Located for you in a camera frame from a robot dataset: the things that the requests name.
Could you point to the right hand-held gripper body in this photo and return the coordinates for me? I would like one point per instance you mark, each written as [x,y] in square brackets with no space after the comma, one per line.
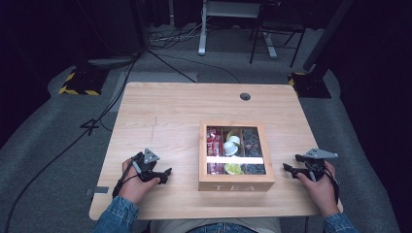
[315,166]

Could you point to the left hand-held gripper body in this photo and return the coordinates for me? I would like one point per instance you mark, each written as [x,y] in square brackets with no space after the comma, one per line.
[147,161]

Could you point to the glass box lid wooden frame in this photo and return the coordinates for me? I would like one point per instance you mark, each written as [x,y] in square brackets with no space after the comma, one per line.
[203,152]

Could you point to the wooden tea box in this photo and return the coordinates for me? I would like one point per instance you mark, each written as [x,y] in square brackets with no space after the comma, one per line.
[233,187]

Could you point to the person's left hand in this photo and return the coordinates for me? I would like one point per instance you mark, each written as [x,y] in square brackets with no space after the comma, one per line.
[134,189]

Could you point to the person's right hand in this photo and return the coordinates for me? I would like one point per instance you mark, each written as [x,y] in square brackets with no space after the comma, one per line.
[324,194]

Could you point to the pile of dark tea bags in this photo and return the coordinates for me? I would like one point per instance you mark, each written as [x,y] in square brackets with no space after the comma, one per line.
[252,142]

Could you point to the row of red packets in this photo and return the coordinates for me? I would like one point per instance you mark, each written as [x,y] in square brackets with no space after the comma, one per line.
[213,145]

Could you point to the small grey plate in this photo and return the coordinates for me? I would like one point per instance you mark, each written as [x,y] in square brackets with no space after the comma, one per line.
[98,190]

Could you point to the person's torso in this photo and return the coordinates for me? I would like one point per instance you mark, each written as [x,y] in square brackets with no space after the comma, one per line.
[213,226]

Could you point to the black stand base yellow stripes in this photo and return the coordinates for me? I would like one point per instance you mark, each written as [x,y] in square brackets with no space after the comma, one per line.
[82,82]
[311,85]

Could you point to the slanted dark stand pole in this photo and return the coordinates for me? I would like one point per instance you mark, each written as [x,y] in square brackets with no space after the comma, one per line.
[327,35]

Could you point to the black chair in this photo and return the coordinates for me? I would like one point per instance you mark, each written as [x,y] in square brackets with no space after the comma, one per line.
[278,27]

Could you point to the white desk frame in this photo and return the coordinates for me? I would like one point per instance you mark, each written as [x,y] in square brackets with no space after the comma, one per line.
[202,35]

